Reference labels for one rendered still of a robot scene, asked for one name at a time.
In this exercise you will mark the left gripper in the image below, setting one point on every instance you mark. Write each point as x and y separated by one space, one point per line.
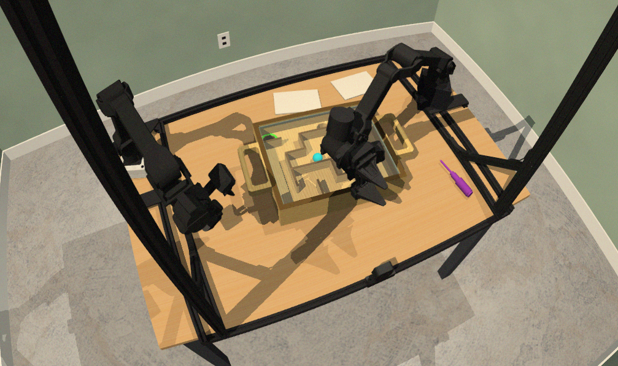
220 179

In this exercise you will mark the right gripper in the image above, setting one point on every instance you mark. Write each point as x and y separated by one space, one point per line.
367 174

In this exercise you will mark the cream flat square tile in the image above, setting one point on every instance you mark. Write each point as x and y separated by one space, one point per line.
352 86
291 102

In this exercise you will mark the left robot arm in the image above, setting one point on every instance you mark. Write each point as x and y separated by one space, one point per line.
133 141

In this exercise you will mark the wooden maze board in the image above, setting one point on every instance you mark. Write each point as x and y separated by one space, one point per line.
302 182

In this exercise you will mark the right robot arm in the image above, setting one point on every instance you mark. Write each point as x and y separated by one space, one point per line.
342 119

